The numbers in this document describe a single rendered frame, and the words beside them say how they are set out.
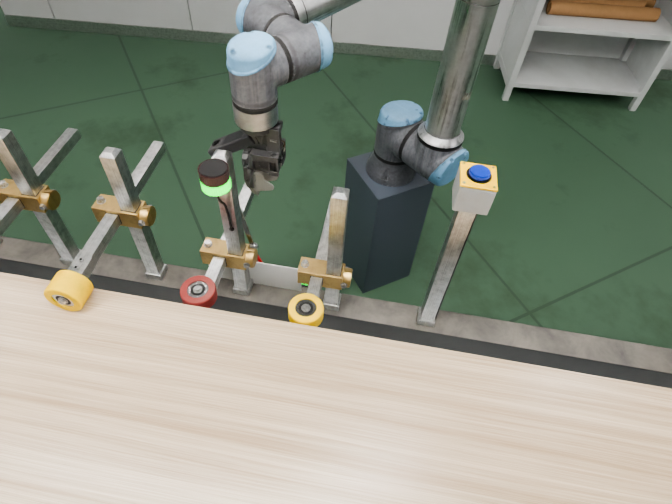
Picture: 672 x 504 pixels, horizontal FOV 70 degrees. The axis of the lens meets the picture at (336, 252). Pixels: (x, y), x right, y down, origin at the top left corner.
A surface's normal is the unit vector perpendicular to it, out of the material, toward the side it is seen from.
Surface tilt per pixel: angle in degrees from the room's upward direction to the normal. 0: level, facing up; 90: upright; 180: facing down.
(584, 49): 90
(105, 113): 0
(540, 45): 90
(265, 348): 0
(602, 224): 0
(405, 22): 90
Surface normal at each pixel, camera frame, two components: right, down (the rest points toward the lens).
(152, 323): 0.05, -0.63
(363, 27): -0.07, 0.77
